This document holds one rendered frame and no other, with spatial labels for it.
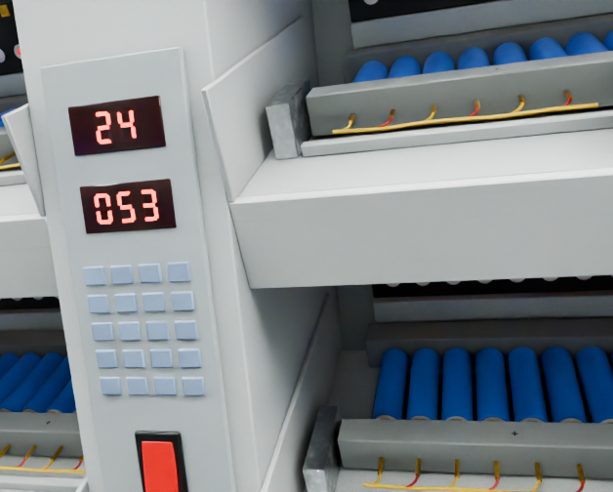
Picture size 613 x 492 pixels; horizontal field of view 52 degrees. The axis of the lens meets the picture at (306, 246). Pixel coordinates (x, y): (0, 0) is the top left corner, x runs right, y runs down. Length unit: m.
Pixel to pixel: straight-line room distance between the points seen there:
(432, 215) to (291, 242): 0.06
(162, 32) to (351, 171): 0.10
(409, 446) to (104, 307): 0.18
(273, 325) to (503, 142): 0.15
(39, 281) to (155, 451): 0.11
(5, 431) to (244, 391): 0.22
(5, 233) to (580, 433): 0.31
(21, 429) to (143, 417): 0.16
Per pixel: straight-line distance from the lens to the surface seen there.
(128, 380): 0.32
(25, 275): 0.35
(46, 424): 0.46
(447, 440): 0.36
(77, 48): 0.31
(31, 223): 0.33
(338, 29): 0.47
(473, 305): 0.44
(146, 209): 0.29
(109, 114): 0.30
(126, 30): 0.30
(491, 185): 0.26
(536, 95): 0.33
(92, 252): 0.31
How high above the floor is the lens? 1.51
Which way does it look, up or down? 8 degrees down
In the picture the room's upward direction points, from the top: 5 degrees counter-clockwise
